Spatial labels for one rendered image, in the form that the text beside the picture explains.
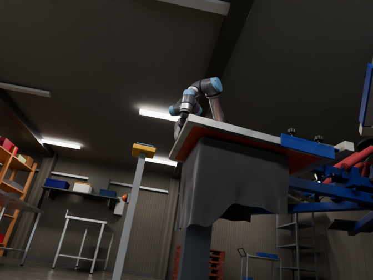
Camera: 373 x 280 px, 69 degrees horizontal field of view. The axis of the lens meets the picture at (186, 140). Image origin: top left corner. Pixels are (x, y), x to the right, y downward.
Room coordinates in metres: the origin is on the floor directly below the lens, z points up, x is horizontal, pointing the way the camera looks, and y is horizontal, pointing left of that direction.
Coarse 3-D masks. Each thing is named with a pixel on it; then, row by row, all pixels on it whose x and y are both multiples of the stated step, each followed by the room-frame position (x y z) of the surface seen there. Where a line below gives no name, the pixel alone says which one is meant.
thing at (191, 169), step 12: (192, 156) 1.37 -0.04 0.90; (192, 168) 1.35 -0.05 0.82; (192, 180) 1.34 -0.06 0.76; (180, 192) 1.60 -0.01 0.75; (192, 192) 1.34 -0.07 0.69; (180, 204) 1.58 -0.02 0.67; (192, 204) 1.24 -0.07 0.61; (180, 216) 1.55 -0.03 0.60; (192, 216) 1.23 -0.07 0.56; (180, 228) 1.51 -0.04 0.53
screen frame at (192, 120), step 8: (192, 120) 1.14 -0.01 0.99; (200, 120) 1.15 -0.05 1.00; (208, 120) 1.16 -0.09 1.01; (184, 128) 1.23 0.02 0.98; (208, 128) 1.19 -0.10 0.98; (216, 128) 1.17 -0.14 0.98; (224, 128) 1.17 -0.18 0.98; (232, 128) 1.18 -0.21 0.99; (240, 128) 1.18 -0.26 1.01; (184, 136) 1.32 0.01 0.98; (240, 136) 1.21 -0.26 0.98; (248, 136) 1.20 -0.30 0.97; (256, 136) 1.20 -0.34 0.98; (264, 136) 1.21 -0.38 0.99; (272, 136) 1.21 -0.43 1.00; (176, 144) 1.45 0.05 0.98; (272, 144) 1.24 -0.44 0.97; (280, 144) 1.23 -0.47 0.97; (176, 152) 1.57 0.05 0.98; (304, 152) 1.27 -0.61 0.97; (176, 160) 1.70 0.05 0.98; (320, 160) 1.32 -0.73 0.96; (328, 160) 1.31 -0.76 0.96; (304, 168) 1.47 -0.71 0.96
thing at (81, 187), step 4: (76, 184) 7.57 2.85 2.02; (80, 184) 7.57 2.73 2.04; (84, 184) 7.58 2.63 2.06; (88, 184) 7.58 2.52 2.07; (76, 188) 7.57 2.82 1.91; (80, 188) 7.57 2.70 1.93; (84, 188) 7.58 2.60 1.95; (88, 188) 7.59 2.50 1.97; (84, 192) 7.59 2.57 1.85; (88, 192) 7.64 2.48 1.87
